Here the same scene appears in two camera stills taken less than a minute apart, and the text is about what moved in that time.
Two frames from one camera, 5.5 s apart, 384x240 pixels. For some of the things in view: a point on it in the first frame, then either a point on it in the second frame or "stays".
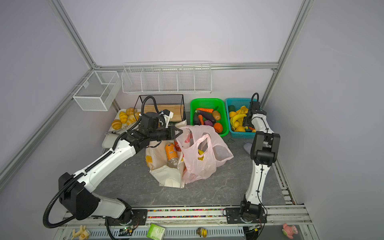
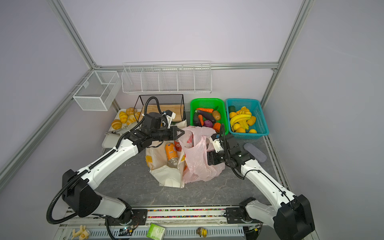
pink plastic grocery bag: x=203 y=148 stays
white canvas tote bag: x=157 y=159 stays
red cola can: x=177 y=146 stays
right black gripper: x=245 y=123 → x=212 y=155
